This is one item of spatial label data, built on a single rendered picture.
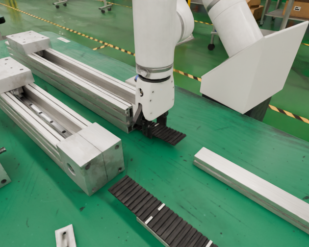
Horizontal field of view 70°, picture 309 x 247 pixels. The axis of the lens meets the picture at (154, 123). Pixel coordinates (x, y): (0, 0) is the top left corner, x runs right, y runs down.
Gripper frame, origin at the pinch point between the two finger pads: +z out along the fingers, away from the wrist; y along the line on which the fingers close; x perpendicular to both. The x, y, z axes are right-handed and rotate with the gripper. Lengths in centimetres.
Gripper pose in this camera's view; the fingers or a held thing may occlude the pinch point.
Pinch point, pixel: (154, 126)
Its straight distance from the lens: 60.4
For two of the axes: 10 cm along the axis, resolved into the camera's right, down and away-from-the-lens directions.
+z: 0.0, 7.9, 6.1
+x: -7.4, -4.1, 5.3
